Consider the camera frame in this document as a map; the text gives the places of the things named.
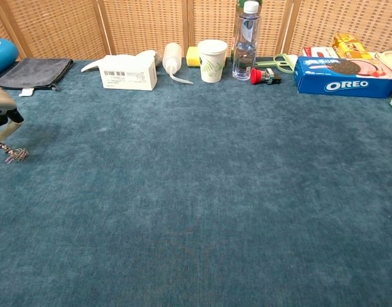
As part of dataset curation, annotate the white squeeze wash bottle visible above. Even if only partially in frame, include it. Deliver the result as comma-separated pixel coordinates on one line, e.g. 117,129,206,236
162,42,194,85

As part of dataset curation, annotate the red and white box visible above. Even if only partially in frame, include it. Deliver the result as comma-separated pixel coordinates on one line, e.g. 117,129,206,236
302,46,340,59

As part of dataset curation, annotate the yellow snack box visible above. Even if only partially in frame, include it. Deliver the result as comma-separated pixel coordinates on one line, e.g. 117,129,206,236
333,33,374,61

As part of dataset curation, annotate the beige lidded lunch container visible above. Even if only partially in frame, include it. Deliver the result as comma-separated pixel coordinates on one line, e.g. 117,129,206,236
374,49,392,77

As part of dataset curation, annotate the red emergency stop button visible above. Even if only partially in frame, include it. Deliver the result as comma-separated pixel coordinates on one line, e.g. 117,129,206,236
249,67,282,86

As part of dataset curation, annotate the blue Oreo box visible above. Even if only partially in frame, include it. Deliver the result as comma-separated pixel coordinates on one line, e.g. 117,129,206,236
293,56,392,99

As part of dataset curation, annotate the light green plastic brush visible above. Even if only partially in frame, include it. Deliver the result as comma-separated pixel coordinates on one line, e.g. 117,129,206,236
255,54,295,75

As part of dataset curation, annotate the magnetic bead rod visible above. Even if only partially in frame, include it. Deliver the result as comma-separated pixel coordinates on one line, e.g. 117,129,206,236
0,134,16,158

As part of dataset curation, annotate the teal table cloth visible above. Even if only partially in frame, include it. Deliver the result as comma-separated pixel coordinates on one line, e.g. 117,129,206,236
0,57,392,307

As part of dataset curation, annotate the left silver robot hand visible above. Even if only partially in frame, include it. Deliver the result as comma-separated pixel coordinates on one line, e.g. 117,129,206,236
0,80,25,148

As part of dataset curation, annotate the clear water bottle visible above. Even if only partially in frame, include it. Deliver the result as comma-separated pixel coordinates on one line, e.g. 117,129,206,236
231,1,262,81

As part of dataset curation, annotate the yellow sponge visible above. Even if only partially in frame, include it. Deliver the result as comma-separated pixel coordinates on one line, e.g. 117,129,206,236
185,46,201,68

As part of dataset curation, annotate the blue detergent bottle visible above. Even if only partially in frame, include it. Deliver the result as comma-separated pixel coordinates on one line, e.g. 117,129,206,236
0,37,20,81

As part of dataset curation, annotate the white leaf-print paper cup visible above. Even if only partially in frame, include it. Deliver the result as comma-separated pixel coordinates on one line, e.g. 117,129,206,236
197,39,229,84

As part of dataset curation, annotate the grey zip pouch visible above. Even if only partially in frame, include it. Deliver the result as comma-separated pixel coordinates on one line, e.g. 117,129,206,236
0,58,74,97

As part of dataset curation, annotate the wicker folding screen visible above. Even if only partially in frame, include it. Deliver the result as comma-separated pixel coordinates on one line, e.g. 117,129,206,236
0,0,392,61

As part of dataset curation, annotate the white barcode carton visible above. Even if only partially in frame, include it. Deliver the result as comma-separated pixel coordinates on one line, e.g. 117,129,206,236
98,54,158,91

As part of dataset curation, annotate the white handled dish brush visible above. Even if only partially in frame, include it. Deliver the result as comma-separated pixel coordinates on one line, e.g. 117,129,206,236
81,49,158,73

